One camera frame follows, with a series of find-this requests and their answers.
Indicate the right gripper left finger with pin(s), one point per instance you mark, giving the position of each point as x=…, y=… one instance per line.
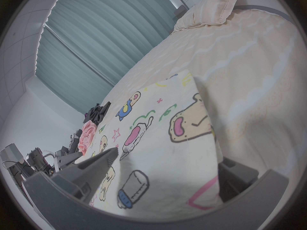
x=81, y=176

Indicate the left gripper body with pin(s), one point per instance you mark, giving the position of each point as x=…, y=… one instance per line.
x=64, y=160

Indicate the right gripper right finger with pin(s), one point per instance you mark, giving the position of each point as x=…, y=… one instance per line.
x=237, y=178

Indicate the white printed pyjama top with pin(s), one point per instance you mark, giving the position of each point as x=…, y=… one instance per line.
x=168, y=157

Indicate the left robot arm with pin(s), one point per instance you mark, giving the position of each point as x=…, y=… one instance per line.
x=14, y=154

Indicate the bed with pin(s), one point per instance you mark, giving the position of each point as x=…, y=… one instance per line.
x=251, y=80

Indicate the black chest of drawers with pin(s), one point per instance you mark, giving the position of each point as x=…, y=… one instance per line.
x=74, y=142

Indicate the pink garment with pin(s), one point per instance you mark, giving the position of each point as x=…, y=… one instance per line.
x=87, y=135

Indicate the dark grey garment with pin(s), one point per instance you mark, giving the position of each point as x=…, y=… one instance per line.
x=96, y=112

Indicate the blue-green curtain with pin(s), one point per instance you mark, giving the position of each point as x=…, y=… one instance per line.
x=72, y=80
x=115, y=27

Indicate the pale pink striped pillow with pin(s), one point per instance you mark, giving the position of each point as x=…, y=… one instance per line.
x=211, y=8

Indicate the grey white bedside table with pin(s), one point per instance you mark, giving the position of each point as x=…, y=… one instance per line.
x=179, y=11

